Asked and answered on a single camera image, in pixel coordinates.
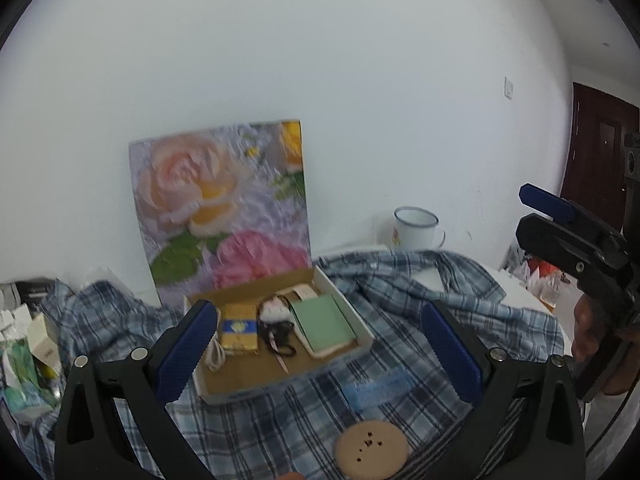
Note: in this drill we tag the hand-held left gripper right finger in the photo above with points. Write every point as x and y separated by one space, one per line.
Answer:
452 355

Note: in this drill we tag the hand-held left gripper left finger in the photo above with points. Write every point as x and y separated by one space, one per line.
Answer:
182 352

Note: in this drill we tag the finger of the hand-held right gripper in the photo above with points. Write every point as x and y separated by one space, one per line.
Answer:
565 245
547 202

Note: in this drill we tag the pink plush toy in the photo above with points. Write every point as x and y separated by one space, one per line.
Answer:
272 310

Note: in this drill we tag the green notebook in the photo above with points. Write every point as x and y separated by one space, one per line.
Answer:
322 322

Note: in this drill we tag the floral cardboard box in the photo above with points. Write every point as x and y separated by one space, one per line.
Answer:
220 200

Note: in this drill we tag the person's right hand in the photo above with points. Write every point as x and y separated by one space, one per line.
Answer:
587 322

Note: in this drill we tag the pile of small packets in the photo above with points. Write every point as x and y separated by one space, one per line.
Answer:
540 280

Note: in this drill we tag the yellow small pack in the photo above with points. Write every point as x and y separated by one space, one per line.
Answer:
239 330

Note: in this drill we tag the dark red door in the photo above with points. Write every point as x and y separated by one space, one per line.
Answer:
595 150

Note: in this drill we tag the round cork coaster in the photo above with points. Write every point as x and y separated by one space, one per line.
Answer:
371 449

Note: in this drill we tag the blue plaid shirt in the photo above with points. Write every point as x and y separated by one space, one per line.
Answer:
280 430

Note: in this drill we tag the white enamel cup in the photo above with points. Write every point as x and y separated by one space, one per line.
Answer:
412 232

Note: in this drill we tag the cream small box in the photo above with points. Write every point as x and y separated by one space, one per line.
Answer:
45 342

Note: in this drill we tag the black striped item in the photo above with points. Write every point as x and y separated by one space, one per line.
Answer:
35 291

